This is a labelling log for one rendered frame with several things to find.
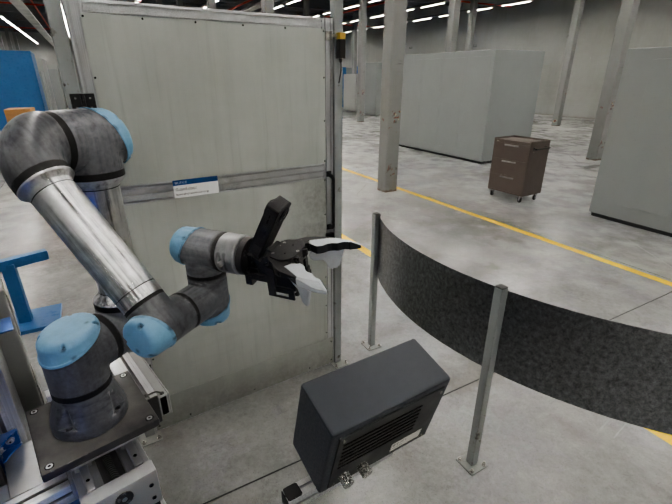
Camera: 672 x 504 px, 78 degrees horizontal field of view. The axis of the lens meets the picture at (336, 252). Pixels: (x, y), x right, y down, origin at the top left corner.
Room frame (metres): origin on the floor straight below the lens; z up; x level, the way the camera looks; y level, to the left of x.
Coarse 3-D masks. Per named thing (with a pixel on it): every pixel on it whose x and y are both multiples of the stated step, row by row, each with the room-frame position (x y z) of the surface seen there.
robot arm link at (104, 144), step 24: (72, 120) 0.79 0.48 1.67; (96, 120) 0.83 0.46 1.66; (120, 120) 0.88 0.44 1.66; (72, 144) 0.76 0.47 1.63; (96, 144) 0.81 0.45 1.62; (120, 144) 0.86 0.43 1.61; (72, 168) 0.77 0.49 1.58; (96, 168) 0.81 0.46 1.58; (120, 168) 0.85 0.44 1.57; (96, 192) 0.81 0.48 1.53; (120, 192) 0.86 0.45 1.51; (120, 216) 0.84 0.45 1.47; (96, 312) 0.80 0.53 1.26; (120, 312) 0.80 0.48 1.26
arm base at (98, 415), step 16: (112, 384) 0.74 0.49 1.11; (64, 400) 0.67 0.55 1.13; (80, 400) 0.67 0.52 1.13; (96, 400) 0.69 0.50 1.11; (112, 400) 0.72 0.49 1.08; (64, 416) 0.66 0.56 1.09; (80, 416) 0.66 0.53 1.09; (96, 416) 0.68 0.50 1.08; (112, 416) 0.70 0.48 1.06; (64, 432) 0.65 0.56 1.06; (80, 432) 0.65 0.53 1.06; (96, 432) 0.66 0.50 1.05
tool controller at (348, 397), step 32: (384, 352) 0.66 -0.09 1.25; (416, 352) 0.67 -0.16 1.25; (320, 384) 0.57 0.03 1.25; (352, 384) 0.58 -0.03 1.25; (384, 384) 0.59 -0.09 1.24; (416, 384) 0.60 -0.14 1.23; (320, 416) 0.52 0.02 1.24; (352, 416) 0.52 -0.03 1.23; (384, 416) 0.54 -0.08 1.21; (416, 416) 0.60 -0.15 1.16; (320, 448) 0.52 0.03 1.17; (352, 448) 0.52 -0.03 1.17; (384, 448) 0.58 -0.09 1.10; (320, 480) 0.52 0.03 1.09; (352, 480) 0.52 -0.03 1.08
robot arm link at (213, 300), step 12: (216, 276) 0.72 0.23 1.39; (192, 288) 0.70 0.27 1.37; (204, 288) 0.71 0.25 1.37; (216, 288) 0.72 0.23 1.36; (204, 300) 0.68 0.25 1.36; (216, 300) 0.71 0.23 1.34; (228, 300) 0.74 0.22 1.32; (204, 312) 0.67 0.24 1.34; (216, 312) 0.71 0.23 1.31; (228, 312) 0.74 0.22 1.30; (204, 324) 0.71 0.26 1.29; (216, 324) 0.71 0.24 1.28
